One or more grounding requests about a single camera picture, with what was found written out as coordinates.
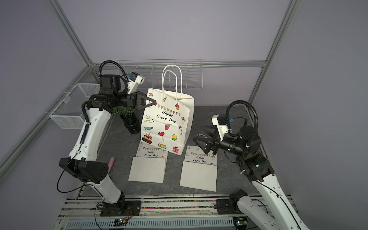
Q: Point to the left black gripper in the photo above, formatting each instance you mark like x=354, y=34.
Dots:
x=132, y=101

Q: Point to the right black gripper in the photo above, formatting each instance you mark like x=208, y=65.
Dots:
x=215, y=143

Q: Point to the white party paper bag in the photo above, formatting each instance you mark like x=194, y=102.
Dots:
x=199, y=170

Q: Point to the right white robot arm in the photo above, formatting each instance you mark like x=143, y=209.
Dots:
x=257, y=168

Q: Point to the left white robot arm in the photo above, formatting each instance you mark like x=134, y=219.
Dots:
x=81, y=163

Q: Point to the green artificial plant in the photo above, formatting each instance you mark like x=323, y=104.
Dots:
x=124, y=111

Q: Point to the purple small toy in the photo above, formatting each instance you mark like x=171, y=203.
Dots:
x=111, y=162

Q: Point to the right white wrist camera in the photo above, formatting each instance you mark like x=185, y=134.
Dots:
x=222, y=125

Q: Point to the white wire wall shelf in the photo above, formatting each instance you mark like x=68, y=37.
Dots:
x=180, y=73

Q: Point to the white wire mesh basket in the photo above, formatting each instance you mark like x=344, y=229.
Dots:
x=68, y=113

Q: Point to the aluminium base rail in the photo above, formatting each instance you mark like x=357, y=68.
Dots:
x=176, y=213

